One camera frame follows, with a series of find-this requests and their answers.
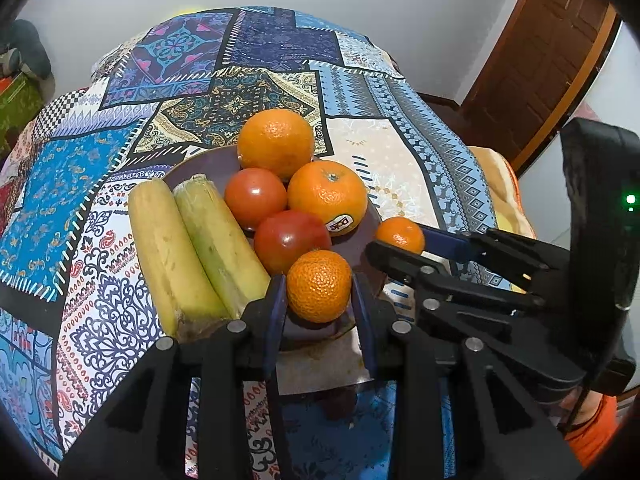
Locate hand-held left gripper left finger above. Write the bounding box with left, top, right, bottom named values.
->
left=60, top=274, right=294, bottom=480

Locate brown wooden door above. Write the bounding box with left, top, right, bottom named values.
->
left=457, top=0, right=622, bottom=172

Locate patchwork printed blanket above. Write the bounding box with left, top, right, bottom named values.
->
left=0, top=7, right=501, bottom=480

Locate dark purple plate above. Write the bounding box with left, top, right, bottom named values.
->
left=162, top=145, right=388, bottom=356

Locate orange plush blanket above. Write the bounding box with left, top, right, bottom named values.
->
left=470, top=146, right=537, bottom=241

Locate large orange with sticker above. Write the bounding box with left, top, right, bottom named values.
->
left=287, top=160, right=369, bottom=237

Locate green box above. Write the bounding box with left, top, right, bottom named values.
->
left=0, top=72, right=47, bottom=147

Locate person's right forearm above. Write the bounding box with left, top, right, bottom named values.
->
left=564, top=394, right=627, bottom=467

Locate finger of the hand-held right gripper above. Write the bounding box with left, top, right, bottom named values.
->
left=419, top=224, right=572, bottom=295
left=365, top=240, right=547, bottom=333

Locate red tomato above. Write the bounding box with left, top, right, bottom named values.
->
left=224, top=168, right=288, bottom=231
left=254, top=210, right=332, bottom=276

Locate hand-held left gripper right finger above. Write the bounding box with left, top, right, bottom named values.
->
left=350, top=271, right=584, bottom=480

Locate small mandarin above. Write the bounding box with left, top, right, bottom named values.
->
left=286, top=250, right=353, bottom=324
left=375, top=217, right=426, bottom=255

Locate grey long pillow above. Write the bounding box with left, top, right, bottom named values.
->
left=0, top=19, right=54, bottom=81

